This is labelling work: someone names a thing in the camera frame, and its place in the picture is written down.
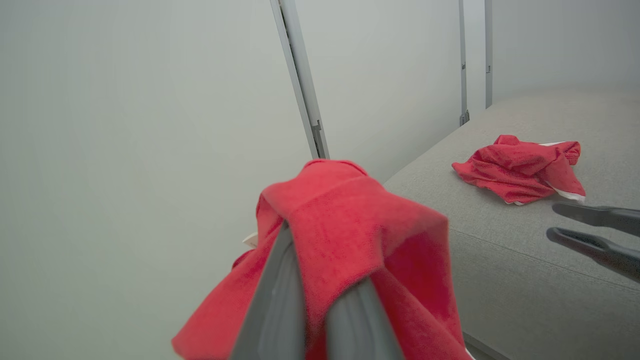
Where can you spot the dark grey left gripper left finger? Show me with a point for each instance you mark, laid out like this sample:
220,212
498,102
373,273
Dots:
272,305

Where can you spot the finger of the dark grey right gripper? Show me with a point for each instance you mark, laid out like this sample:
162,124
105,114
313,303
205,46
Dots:
605,218
605,252

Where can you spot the white partition panel grey frame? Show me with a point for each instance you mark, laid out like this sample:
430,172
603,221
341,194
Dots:
560,45
390,75
125,150

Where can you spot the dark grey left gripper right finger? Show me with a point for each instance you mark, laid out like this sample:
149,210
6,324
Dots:
360,330

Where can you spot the red garment with white trim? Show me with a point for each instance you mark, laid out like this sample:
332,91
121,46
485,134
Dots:
515,170

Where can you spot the grey fabric sofa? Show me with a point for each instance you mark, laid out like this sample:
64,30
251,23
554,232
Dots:
530,270

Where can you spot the plain red garment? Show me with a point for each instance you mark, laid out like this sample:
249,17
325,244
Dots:
340,225

